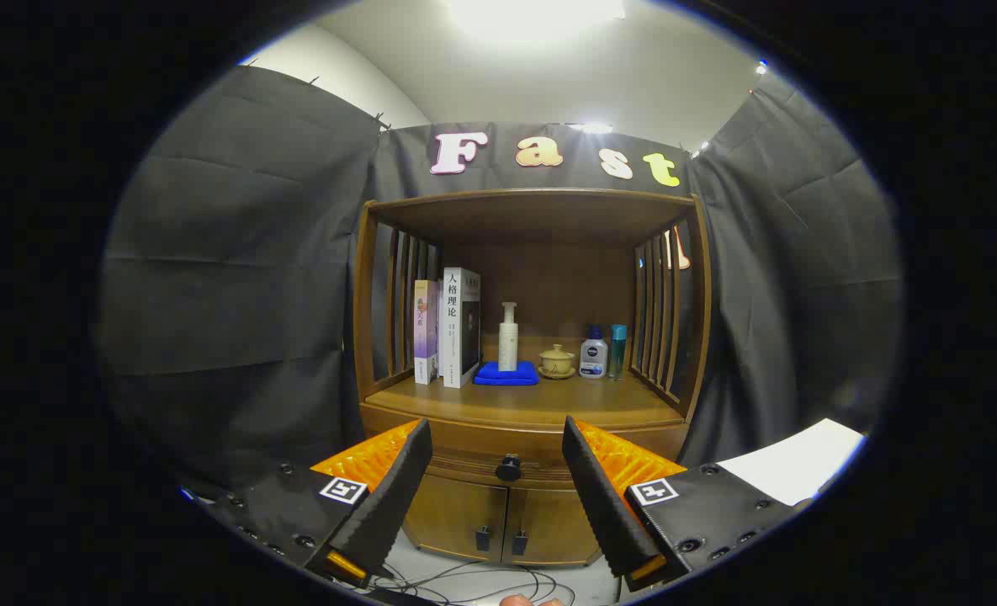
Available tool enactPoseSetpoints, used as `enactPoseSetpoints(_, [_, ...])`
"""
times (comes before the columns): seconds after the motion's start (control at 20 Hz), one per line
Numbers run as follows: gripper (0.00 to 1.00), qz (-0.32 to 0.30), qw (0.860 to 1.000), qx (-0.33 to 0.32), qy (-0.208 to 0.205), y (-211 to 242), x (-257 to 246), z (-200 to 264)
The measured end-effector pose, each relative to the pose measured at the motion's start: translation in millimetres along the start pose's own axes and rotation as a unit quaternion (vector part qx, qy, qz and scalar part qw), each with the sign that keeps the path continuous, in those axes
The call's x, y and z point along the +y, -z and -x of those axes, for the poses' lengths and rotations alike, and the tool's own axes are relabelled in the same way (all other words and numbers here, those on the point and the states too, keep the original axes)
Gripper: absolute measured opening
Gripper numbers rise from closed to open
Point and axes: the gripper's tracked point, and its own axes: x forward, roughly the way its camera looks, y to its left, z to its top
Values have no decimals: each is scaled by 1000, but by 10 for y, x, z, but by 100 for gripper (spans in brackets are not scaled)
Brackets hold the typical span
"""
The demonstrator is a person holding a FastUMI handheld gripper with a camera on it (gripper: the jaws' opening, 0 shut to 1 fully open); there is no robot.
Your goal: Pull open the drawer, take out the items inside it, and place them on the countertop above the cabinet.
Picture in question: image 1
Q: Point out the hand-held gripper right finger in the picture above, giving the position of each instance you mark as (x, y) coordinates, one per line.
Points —
(603, 505)

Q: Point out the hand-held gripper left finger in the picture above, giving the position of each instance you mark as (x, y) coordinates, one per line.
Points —
(393, 497)

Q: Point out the wooden drawer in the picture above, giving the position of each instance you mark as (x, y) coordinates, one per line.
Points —
(481, 446)

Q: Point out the black drawer knob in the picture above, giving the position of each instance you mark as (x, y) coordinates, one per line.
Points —
(508, 467)

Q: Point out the wooden countertop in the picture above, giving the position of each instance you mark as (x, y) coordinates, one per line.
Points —
(540, 402)

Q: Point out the white grey side cabinet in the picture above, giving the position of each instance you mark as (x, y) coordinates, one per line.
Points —
(792, 463)

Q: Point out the brown wooden cabinet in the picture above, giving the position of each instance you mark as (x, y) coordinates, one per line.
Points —
(532, 219)

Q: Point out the white lotion bottle blue cap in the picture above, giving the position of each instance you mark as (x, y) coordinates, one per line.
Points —
(593, 358)

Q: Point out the yellow lidded teacup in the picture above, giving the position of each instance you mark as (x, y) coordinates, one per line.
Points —
(557, 360)

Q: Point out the teal bottle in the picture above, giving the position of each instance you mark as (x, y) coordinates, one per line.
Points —
(617, 349)

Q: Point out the blue folded cloth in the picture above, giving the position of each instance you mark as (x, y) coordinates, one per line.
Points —
(506, 374)

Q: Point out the purple book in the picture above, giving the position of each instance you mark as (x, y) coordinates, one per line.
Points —
(425, 332)

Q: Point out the white book with portrait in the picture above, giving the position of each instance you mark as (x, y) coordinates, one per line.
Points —
(458, 328)

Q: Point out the white pump bottle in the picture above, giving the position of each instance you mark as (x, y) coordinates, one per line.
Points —
(507, 341)

